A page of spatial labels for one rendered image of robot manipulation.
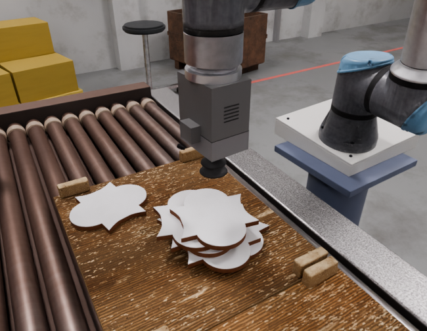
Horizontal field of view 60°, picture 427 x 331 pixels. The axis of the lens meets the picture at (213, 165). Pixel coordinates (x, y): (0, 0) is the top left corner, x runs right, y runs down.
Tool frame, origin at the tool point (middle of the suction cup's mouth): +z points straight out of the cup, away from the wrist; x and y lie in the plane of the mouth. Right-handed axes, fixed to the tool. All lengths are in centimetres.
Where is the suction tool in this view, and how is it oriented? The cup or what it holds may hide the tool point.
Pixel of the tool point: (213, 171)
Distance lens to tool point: 56.6
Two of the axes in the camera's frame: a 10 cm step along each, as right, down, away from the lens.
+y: 5.7, 4.4, -7.0
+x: 8.2, -3.0, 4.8
